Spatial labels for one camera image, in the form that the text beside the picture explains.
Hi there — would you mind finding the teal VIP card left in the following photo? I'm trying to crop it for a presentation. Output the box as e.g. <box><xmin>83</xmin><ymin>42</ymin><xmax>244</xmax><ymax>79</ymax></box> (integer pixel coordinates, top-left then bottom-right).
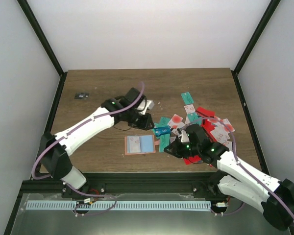
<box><xmin>158</xmin><ymin>117</ymin><xmax>171</xmax><ymax>127</ymax></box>

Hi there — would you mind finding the right frame post black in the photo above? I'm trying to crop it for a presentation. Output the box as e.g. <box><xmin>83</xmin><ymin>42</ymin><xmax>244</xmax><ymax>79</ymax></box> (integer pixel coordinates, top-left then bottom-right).
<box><xmin>232</xmin><ymin>0</ymin><xmax>282</xmax><ymax>74</ymax></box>

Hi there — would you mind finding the small black tag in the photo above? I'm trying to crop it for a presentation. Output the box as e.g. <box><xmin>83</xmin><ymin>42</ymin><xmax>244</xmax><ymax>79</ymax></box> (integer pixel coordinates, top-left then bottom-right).
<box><xmin>74</xmin><ymin>93</ymin><xmax>89</xmax><ymax>99</ymax></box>

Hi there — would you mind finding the dark blue card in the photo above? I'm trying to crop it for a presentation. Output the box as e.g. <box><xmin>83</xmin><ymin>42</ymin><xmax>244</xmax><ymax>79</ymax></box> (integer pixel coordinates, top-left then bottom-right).
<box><xmin>154</xmin><ymin>126</ymin><xmax>171</xmax><ymax>137</ymax></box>

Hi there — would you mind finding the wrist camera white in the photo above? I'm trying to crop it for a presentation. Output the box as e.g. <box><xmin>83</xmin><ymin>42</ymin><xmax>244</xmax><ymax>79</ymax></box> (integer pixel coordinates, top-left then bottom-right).
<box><xmin>136</xmin><ymin>99</ymin><xmax>154</xmax><ymax>115</ymax></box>
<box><xmin>177</xmin><ymin>128</ymin><xmax>189</xmax><ymax>143</ymax></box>

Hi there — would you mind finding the red card top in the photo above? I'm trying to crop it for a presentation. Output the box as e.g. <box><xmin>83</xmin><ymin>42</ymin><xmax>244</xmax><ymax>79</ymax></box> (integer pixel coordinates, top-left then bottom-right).
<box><xmin>196</xmin><ymin>106</ymin><xmax>215</xmax><ymax>118</ymax></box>

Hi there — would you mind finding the light blue slotted strip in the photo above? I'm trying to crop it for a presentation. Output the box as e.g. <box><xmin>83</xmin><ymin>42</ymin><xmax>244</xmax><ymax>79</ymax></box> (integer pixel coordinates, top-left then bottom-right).
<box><xmin>25</xmin><ymin>200</ymin><xmax>211</xmax><ymax>212</ymax></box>

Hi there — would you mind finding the black aluminium front rail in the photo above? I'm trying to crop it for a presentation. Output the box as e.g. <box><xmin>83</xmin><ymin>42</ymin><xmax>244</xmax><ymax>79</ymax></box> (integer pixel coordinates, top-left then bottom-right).
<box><xmin>21</xmin><ymin>172</ymin><xmax>281</xmax><ymax>196</ymax></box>

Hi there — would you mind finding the frame post black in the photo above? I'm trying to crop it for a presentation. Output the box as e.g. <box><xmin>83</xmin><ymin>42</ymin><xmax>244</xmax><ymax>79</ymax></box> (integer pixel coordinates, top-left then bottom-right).
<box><xmin>232</xmin><ymin>0</ymin><xmax>282</xmax><ymax>74</ymax></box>
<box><xmin>16</xmin><ymin>0</ymin><xmax>65</xmax><ymax>76</ymax></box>

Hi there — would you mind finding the white card magnetic stripe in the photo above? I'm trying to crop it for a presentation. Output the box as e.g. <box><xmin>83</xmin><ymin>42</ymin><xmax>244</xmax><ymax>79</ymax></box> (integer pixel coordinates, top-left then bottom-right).
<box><xmin>127</xmin><ymin>136</ymin><xmax>141</xmax><ymax>153</ymax></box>

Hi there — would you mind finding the purple cable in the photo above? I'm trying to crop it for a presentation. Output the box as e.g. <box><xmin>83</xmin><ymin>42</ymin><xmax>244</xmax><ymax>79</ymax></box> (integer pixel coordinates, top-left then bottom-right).
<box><xmin>31</xmin><ymin>81</ymin><xmax>146</xmax><ymax>218</ymax></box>
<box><xmin>178</xmin><ymin>117</ymin><xmax>294</xmax><ymax>228</ymax></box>

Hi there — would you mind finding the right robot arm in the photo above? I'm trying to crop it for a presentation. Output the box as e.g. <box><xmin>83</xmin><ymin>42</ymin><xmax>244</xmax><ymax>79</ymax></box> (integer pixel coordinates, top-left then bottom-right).
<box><xmin>164</xmin><ymin>124</ymin><xmax>294</xmax><ymax>231</ymax></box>

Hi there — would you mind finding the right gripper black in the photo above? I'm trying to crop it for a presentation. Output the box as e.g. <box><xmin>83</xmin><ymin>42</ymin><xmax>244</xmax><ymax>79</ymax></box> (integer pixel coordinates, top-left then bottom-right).
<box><xmin>164</xmin><ymin>138</ymin><xmax>201</xmax><ymax>160</ymax></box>

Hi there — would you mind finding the red card black stripe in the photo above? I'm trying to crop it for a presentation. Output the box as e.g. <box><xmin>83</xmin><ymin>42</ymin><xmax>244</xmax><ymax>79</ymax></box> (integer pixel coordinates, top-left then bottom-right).
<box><xmin>184</xmin><ymin>155</ymin><xmax>203</xmax><ymax>165</ymax></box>

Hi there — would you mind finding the teal vip card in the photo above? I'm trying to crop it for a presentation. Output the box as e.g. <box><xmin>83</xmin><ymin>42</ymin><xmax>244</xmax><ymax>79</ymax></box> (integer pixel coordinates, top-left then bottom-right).
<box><xmin>159</xmin><ymin>134</ymin><xmax>170</xmax><ymax>152</ymax></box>
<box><xmin>158</xmin><ymin>117</ymin><xmax>171</xmax><ymax>127</ymax></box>

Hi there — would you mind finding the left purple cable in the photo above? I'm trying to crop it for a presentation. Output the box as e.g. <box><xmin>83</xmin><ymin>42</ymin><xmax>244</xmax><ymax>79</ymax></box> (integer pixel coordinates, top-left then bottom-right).
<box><xmin>31</xmin><ymin>81</ymin><xmax>146</xmax><ymax>218</ymax></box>

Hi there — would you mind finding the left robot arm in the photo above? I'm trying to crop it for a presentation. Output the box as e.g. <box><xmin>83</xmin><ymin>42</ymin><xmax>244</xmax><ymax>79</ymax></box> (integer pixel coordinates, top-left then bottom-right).
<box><xmin>38</xmin><ymin>88</ymin><xmax>154</xmax><ymax>198</ymax></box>

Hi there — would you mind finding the teal card far top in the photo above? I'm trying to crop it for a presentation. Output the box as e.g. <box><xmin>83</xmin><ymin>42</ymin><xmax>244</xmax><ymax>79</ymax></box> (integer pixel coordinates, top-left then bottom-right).
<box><xmin>181</xmin><ymin>92</ymin><xmax>194</xmax><ymax>105</ymax></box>

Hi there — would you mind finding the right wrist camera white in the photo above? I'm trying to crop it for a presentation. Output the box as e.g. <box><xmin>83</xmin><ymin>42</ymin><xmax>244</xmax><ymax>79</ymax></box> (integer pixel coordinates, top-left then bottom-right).
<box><xmin>177</xmin><ymin>128</ymin><xmax>189</xmax><ymax>143</ymax></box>

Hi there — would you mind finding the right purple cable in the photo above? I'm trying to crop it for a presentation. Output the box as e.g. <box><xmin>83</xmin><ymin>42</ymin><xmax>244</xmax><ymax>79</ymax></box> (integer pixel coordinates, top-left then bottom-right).
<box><xmin>178</xmin><ymin>117</ymin><xmax>294</xmax><ymax>228</ymax></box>

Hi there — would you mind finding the white floral card upper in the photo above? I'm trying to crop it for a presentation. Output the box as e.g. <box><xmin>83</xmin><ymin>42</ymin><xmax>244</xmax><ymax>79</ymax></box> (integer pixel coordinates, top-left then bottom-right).
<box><xmin>184</xmin><ymin>104</ymin><xmax>196</xmax><ymax>114</ymax></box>

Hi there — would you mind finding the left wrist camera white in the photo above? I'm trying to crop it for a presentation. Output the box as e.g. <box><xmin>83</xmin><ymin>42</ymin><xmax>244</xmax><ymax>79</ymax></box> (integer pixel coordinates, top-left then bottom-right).
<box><xmin>136</xmin><ymin>99</ymin><xmax>154</xmax><ymax>115</ymax></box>

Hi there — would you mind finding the left frame post black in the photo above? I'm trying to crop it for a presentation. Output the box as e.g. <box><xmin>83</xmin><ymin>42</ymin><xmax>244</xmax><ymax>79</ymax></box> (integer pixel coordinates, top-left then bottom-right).
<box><xmin>16</xmin><ymin>0</ymin><xmax>65</xmax><ymax>76</ymax></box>

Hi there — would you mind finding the pink leather card holder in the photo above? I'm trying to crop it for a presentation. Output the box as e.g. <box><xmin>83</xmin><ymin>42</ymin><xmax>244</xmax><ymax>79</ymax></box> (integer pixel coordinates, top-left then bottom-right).
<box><xmin>124</xmin><ymin>135</ymin><xmax>156</xmax><ymax>155</ymax></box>

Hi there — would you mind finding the teal VIP card front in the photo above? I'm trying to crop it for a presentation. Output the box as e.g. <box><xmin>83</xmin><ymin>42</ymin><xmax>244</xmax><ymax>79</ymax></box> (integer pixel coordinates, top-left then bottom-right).
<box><xmin>159</xmin><ymin>134</ymin><xmax>170</xmax><ymax>152</ymax></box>

